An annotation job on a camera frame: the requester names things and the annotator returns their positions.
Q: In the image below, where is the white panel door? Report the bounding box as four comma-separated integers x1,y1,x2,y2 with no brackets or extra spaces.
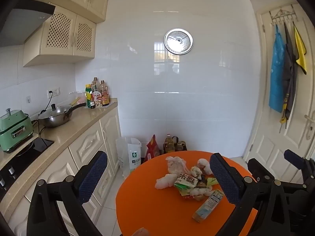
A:
242,4,315,177

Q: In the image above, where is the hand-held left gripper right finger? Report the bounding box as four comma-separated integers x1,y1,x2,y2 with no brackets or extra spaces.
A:
209,152,292,236

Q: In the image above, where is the round metal steamer plate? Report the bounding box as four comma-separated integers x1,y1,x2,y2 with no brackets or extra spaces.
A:
164,28,194,55

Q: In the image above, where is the black cooktop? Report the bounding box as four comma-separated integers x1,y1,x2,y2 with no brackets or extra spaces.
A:
0,138,55,195

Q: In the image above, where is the white napkin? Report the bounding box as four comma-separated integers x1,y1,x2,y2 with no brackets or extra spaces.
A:
191,186,213,201

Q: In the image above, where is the cream lattice door cabinet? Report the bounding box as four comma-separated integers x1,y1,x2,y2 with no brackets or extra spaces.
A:
23,6,97,67

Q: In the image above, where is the red label jug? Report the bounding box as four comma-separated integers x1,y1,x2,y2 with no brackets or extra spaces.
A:
92,91,102,108

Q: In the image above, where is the grey range hood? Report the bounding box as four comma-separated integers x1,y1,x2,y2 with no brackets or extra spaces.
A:
0,0,56,48

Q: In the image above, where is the pink plastic container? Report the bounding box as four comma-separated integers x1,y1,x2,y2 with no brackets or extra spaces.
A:
70,92,85,104

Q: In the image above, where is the black power cable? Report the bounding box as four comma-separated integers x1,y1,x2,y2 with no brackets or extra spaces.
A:
38,91,53,134

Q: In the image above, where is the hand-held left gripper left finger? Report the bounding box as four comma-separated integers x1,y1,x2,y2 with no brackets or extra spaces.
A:
27,150,109,236

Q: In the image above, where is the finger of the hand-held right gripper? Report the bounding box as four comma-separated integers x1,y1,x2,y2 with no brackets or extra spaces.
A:
283,149,315,177
247,158,286,183

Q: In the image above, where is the cream kitchen counter cabinet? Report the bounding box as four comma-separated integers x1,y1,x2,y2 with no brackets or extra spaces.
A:
0,98,122,236

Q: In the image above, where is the green kitchen appliance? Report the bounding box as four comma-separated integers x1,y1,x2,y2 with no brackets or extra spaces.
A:
0,108,33,151

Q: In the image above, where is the blue drink carton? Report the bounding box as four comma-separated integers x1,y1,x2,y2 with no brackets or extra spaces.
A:
192,189,224,223

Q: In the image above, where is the orange round table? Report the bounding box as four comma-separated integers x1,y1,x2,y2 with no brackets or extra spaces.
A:
116,150,259,236

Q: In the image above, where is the white wall socket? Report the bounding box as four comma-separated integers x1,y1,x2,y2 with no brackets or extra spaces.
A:
47,87,61,98

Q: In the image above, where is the large knotted white plastic bag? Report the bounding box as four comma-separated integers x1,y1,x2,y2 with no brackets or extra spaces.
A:
165,156,191,176

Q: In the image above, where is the grey apron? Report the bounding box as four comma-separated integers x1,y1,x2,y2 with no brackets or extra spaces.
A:
279,22,298,129

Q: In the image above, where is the yellow cooking oil bottle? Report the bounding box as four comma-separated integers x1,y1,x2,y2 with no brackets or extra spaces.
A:
164,134,176,153

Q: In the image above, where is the steel wok with lid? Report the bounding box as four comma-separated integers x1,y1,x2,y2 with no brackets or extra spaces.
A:
38,102,87,128

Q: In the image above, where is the amber oil bottle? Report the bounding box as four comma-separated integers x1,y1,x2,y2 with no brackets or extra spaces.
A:
99,80,110,107

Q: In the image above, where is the small white plastic bag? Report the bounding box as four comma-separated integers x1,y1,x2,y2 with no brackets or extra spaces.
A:
155,174,178,190

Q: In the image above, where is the yellow cloth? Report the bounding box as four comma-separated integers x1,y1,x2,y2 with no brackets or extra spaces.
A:
293,25,308,75

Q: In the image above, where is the white rice sack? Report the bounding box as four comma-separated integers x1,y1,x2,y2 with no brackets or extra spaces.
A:
116,137,142,177

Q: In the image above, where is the blue apron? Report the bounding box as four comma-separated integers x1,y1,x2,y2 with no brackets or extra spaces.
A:
268,25,287,113

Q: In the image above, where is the metal door hook rack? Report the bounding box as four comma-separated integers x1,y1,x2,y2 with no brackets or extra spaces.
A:
268,4,299,26

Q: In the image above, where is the green snack packet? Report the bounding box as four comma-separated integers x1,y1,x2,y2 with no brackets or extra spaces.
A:
174,173,198,190

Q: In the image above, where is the red printed bag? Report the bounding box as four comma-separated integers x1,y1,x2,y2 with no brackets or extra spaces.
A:
144,134,161,163

